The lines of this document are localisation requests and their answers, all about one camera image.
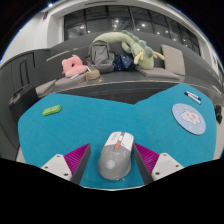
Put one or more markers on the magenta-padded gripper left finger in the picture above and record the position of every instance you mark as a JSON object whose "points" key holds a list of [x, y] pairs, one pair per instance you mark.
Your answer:
{"points": [[75, 159]]}

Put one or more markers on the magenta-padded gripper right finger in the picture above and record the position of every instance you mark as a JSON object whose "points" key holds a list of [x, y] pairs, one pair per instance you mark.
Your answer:
{"points": [[148, 159]]}

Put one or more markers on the grey computer mouse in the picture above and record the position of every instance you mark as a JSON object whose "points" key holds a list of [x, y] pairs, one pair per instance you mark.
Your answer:
{"points": [[115, 160]]}

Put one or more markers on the round light blue mouse pad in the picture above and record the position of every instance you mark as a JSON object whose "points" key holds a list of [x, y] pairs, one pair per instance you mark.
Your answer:
{"points": [[188, 118]]}

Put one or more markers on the green eraser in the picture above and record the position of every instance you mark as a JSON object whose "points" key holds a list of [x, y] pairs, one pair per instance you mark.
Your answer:
{"points": [[51, 110]]}

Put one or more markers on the white marker with black cap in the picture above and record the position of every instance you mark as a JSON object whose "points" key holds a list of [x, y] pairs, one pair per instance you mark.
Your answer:
{"points": [[192, 98]]}

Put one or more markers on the round grey cushion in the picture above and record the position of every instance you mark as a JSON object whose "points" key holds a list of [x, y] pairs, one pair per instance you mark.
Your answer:
{"points": [[66, 82]]}

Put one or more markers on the small grey seat cushion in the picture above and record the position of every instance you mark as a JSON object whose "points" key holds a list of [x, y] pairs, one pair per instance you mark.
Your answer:
{"points": [[45, 87]]}

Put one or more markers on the black rolling suitcase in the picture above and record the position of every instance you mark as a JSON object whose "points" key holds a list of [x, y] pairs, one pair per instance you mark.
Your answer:
{"points": [[23, 100]]}

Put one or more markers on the black bag on floor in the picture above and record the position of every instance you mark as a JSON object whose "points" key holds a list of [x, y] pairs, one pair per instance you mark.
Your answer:
{"points": [[218, 115]]}

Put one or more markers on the dark grey stepped bench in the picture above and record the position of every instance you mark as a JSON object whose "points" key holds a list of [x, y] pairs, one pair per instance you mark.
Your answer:
{"points": [[116, 80]]}

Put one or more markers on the flat grey square cushion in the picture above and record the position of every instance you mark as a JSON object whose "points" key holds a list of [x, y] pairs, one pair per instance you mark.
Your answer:
{"points": [[160, 73]]}

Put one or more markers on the pink plush toy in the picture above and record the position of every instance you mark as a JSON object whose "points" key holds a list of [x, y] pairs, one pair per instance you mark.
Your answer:
{"points": [[73, 66]]}

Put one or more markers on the dark blue bag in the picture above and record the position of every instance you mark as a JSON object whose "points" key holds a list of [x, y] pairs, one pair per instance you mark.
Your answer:
{"points": [[123, 62]]}

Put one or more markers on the upright grey square cushion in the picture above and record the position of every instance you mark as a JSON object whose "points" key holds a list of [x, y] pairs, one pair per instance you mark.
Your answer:
{"points": [[173, 60]]}

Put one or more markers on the green dragon plush toy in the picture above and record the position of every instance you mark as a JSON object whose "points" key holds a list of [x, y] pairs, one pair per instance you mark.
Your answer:
{"points": [[143, 56]]}

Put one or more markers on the grey backpack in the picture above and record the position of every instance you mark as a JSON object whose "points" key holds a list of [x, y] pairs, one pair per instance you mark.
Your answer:
{"points": [[100, 56]]}

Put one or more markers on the dark glass window wall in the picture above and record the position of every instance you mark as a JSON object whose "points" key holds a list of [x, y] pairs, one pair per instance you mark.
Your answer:
{"points": [[100, 23]]}

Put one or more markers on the black wall speaker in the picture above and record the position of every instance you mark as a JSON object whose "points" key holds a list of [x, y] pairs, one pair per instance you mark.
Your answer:
{"points": [[45, 15]]}

